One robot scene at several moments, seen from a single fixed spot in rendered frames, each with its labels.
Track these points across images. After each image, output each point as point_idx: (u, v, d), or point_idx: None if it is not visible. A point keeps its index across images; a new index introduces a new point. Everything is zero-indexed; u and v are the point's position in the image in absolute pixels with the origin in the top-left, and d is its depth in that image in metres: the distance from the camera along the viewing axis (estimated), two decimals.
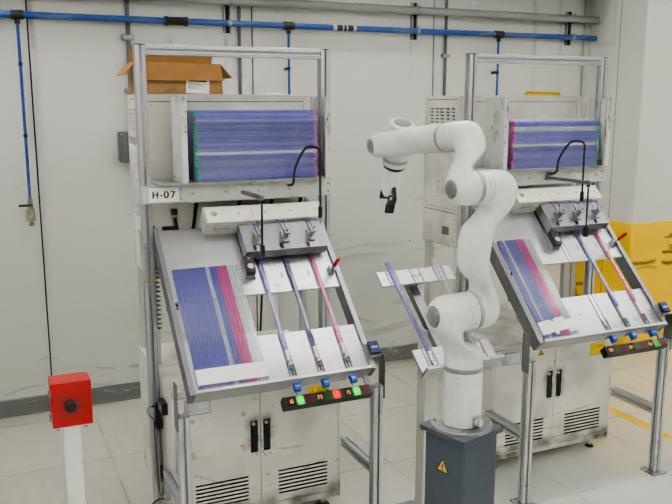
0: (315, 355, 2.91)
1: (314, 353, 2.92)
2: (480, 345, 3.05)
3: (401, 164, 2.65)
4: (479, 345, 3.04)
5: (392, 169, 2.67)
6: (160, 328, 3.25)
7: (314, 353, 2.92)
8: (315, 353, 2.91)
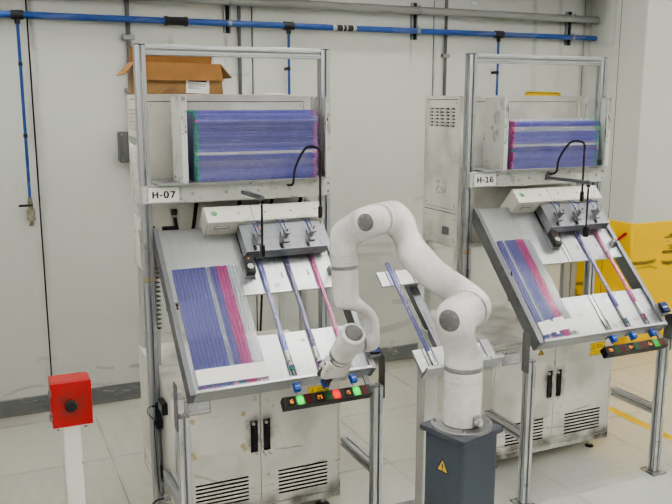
0: (315, 355, 2.91)
1: (314, 353, 2.92)
2: (480, 345, 3.05)
3: None
4: (479, 345, 3.04)
5: None
6: (160, 328, 3.25)
7: (314, 353, 2.92)
8: (315, 353, 2.91)
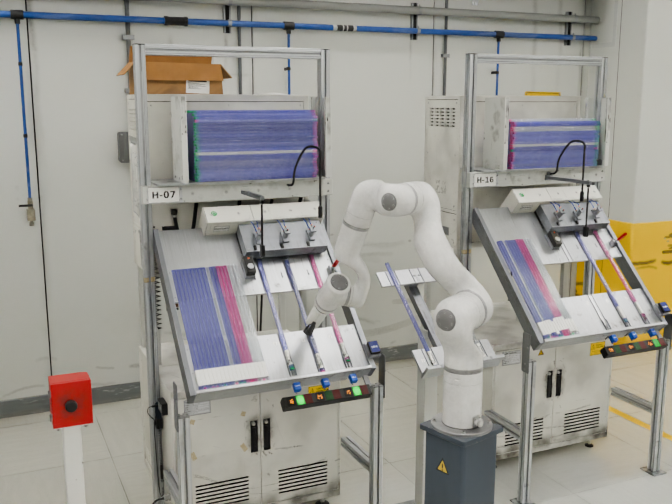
0: (318, 362, 2.89)
1: (317, 360, 2.90)
2: (480, 345, 3.05)
3: (325, 310, 2.74)
4: (479, 345, 3.04)
5: (318, 308, 2.77)
6: (160, 328, 3.25)
7: (317, 360, 2.90)
8: (318, 360, 2.89)
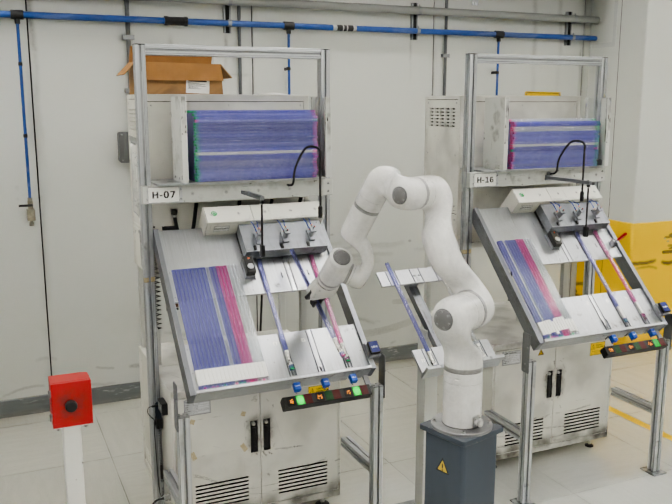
0: (337, 346, 2.81)
1: (335, 345, 2.82)
2: (480, 345, 3.05)
3: (321, 281, 2.76)
4: (479, 345, 3.04)
5: None
6: (160, 328, 3.25)
7: (335, 345, 2.82)
8: (336, 344, 2.81)
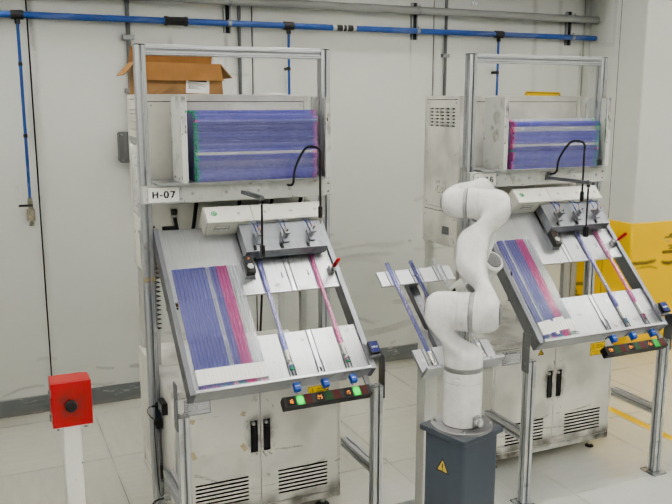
0: None
1: None
2: (480, 345, 3.04)
3: None
4: (479, 345, 3.04)
5: None
6: (160, 328, 3.25)
7: None
8: None
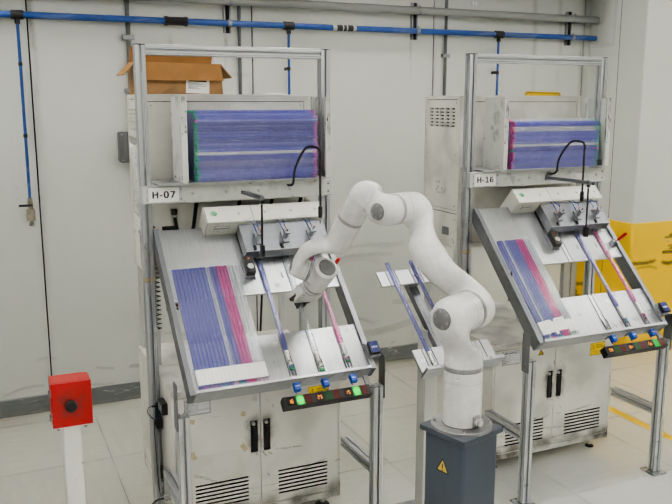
0: None
1: None
2: (318, 353, 2.91)
3: (305, 287, 2.86)
4: (317, 353, 2.91)
5: None
6: (160, 328, 3.25)
7: None
8: None
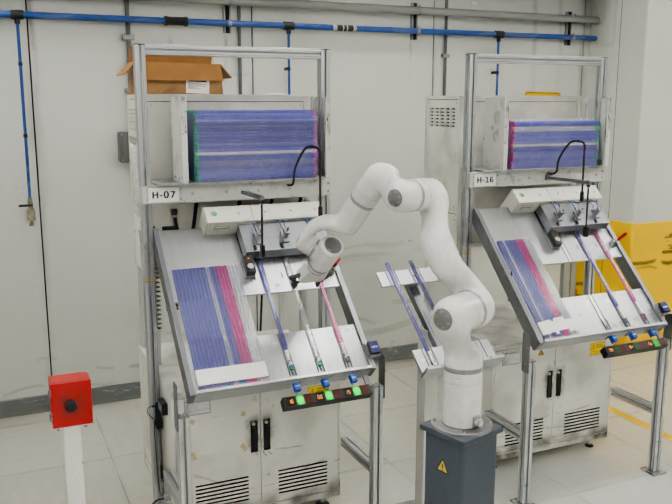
0: None
1: None
2: (316, 348, 2.93)
3: (310, 266, 2.80)
4: (315, 348, 2.93)
5: None
6: (160, 328, 3.25)
7: None
8: None
